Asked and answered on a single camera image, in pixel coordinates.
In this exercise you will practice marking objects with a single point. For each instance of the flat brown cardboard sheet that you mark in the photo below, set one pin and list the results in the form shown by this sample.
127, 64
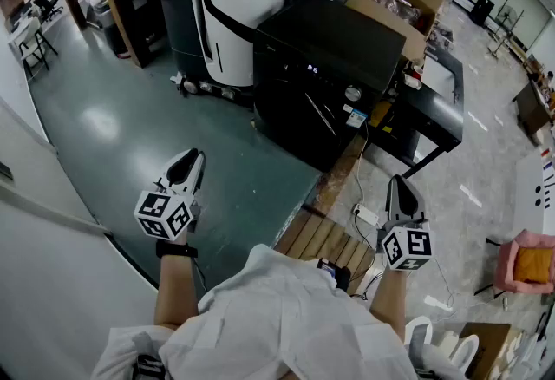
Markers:
485, 348

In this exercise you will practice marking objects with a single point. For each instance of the white plastic chair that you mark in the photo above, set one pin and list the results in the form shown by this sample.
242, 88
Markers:
459, 352

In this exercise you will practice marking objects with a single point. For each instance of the yellow cushion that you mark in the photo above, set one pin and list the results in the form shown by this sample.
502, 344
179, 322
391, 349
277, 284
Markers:
534, 264

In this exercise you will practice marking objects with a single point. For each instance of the white and black floor scrubber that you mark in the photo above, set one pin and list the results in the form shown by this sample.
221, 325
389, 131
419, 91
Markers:
234, 9

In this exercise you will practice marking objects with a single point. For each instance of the black chest device with screen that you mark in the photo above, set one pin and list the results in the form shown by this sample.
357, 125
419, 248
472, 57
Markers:
334, 272

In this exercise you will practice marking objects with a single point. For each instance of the white power strip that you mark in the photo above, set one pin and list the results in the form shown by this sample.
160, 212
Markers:
366, 214

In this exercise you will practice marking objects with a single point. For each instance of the black wristband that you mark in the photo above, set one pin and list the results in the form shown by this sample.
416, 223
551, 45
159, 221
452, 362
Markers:
175, 250

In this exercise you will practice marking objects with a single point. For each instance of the black metal table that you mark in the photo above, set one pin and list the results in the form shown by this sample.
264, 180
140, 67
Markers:
438, 109

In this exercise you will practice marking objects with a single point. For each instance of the white plastic container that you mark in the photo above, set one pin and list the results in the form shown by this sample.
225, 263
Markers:
411, 81

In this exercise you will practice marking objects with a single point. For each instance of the white board panel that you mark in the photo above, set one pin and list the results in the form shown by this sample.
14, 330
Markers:
531, 196

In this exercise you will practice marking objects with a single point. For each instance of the brown wooden shelf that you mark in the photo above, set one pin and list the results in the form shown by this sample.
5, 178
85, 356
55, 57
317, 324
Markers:
117, 1

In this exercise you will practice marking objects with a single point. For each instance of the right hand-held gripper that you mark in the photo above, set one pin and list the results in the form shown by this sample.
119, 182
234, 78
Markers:
407, 246

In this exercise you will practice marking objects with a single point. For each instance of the person's left forearm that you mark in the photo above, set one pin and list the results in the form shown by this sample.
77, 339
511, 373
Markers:
175, 283

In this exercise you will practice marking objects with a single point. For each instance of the person's white shirt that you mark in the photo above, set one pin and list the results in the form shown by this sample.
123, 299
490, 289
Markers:
282, 317

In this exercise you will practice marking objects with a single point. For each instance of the brown wooden desk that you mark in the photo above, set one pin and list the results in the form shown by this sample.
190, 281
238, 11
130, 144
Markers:
531, 109

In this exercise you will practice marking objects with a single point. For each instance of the standing fan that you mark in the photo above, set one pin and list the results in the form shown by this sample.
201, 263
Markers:
509, 20

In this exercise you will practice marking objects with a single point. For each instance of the black appliance with knob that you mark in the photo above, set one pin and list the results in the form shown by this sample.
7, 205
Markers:
329, 40

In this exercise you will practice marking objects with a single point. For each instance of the red cup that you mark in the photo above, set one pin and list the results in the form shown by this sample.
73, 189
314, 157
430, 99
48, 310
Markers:
417, 73

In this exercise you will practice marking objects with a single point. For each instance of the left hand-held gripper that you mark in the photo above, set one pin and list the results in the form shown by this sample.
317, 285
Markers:
162, 213

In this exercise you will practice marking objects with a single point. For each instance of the black office chair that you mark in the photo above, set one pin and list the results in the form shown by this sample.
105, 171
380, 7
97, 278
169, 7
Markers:
47, 5

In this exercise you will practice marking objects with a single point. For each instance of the person's right forearm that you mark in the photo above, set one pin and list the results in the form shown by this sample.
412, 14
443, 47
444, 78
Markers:
388, 300

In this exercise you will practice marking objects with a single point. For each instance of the black speaker box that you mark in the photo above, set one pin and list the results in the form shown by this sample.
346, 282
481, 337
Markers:
482, 10

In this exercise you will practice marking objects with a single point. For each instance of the wooden slat pallet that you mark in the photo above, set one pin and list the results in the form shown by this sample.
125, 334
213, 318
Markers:
321, 235

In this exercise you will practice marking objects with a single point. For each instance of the white folding chair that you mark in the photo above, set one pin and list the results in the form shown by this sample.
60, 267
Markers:
32, 44

